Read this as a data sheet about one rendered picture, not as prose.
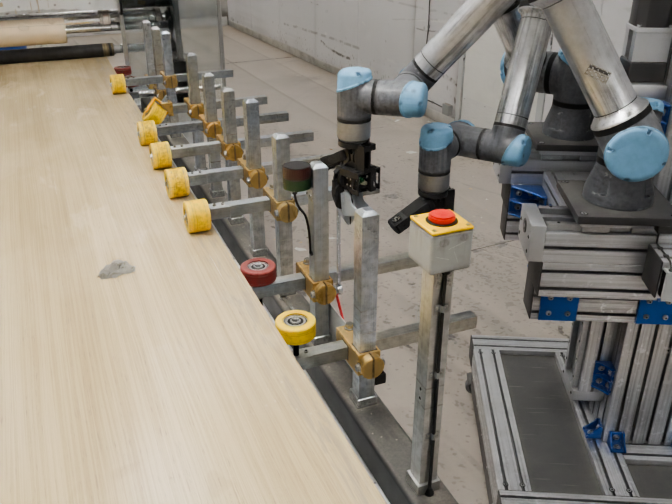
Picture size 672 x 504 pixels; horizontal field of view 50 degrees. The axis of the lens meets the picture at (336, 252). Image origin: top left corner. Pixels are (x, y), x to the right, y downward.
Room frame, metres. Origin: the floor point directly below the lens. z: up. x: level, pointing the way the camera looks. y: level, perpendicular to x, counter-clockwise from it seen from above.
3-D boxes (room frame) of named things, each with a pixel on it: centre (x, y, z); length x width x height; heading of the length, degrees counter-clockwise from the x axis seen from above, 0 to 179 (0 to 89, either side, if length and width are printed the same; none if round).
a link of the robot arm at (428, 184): (1.60, -0.23, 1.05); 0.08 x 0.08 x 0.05
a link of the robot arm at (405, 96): (1.53, -0.14, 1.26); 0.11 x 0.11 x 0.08; 73
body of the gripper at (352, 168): (1.54, -0.05, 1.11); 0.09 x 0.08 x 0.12; 43
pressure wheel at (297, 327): (1.20, 0.08, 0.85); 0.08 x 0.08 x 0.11
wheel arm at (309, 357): (1.27, -0.10, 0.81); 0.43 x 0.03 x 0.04; 112
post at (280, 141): (1.67, 0.13, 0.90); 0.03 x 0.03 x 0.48; 22
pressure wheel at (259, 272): (1.43, 0.18, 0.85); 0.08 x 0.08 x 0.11
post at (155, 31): (3.29, 0.80, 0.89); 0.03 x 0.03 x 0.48; 22
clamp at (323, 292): (1.46, 0.05, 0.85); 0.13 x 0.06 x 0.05; 22
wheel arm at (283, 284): (1.50, -0.01, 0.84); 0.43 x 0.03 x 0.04; 112
